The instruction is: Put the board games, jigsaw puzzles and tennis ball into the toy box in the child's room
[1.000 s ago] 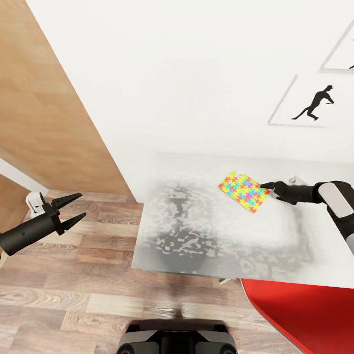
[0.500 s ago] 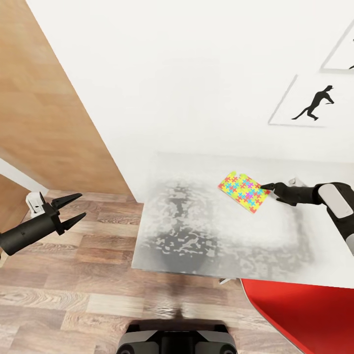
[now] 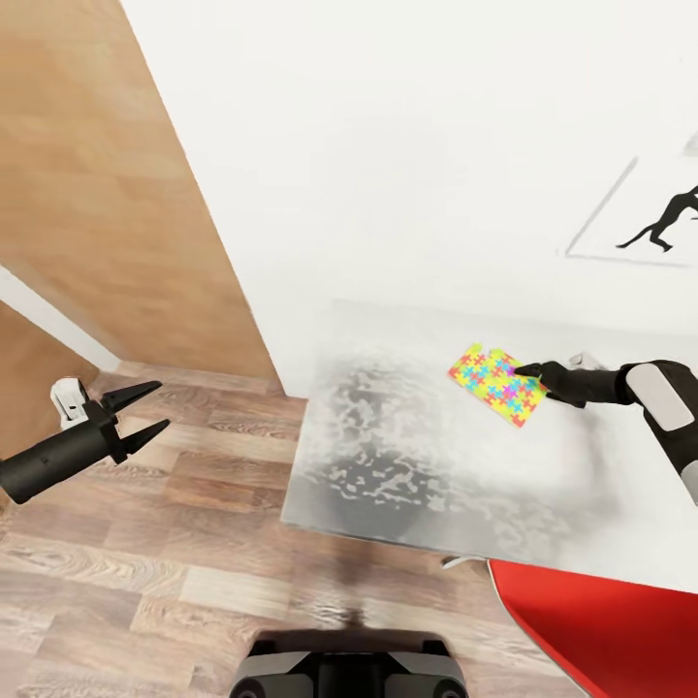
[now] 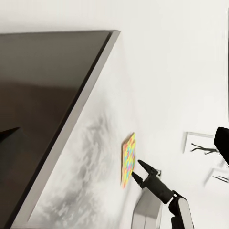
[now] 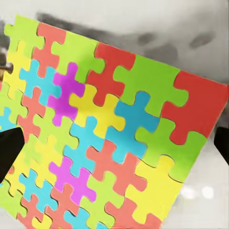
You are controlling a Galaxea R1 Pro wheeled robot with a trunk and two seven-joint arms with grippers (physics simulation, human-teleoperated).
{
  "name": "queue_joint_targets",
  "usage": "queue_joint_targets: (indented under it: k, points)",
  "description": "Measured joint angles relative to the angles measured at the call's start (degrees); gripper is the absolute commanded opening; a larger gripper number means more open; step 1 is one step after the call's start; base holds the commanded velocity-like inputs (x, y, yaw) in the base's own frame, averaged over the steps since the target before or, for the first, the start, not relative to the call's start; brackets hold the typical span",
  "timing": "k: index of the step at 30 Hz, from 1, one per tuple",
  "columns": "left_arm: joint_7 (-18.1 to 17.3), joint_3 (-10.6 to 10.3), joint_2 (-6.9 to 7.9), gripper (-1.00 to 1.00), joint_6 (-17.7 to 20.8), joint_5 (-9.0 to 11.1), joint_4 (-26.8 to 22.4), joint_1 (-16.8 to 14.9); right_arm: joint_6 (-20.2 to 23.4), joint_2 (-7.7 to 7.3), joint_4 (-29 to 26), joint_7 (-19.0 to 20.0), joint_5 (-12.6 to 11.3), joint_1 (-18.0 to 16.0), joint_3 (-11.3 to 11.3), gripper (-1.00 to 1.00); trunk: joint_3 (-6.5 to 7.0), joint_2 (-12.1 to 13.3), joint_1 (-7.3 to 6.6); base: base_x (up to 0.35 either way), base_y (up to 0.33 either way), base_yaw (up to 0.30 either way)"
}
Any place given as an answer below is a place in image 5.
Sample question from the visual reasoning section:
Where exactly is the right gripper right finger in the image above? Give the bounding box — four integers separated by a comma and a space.
214, 127, 229, 165

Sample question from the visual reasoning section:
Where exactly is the jigsaw puzzle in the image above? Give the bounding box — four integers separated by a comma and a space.
0, 14, 229, 229

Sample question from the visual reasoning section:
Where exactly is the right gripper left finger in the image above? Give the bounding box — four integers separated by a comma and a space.
0, 127, 25, 185

